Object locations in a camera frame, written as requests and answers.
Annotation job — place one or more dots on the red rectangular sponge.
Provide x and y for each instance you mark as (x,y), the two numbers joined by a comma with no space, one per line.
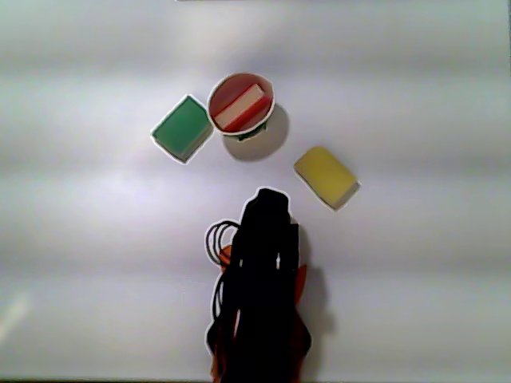
(239,107)

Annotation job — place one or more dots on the yellow rectangular sponge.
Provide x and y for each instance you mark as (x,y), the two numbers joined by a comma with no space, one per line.
(325,175)

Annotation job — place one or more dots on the orange table clamp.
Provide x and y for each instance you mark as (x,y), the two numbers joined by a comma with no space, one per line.
(301,281)

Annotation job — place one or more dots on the white paper cup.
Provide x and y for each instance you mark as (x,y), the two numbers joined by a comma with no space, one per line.
(251,135)

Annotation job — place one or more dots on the green rectangular sponge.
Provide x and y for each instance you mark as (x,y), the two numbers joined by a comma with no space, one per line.
(181,127)

